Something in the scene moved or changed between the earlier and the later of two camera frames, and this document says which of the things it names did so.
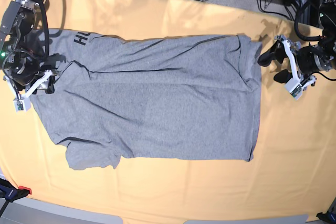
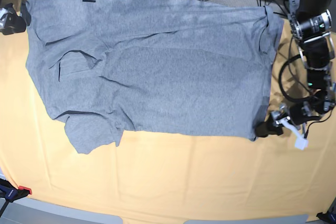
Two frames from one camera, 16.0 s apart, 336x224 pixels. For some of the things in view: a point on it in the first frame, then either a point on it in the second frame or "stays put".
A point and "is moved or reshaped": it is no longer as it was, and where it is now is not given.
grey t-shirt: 196,97 is moved or reshaped
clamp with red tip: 10,193 stays put
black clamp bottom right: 329,217 stays put
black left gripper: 22,67 -> 16,24
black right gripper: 310,60 -> 303,113
